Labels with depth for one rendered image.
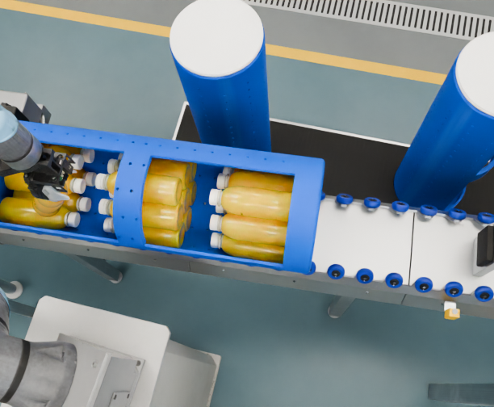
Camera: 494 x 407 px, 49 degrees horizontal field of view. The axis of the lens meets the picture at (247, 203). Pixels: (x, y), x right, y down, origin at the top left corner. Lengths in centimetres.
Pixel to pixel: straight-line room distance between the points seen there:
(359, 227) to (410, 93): 139
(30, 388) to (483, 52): 140
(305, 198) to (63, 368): 60
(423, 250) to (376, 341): 94
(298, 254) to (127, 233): 41
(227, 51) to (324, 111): 115
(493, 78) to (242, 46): 70
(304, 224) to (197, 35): 72
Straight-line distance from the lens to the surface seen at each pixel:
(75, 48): 309
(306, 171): 124
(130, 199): 126
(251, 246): 134
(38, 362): 110
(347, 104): 272
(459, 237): 157
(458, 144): 179
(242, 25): 167
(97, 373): 101
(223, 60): 161
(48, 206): 137
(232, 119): 181
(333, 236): 150
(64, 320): 132
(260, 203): 125
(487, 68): 167
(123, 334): 128
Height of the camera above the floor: 237
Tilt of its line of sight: 71 degrees down
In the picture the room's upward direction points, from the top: 12 degrees counter-clockwise
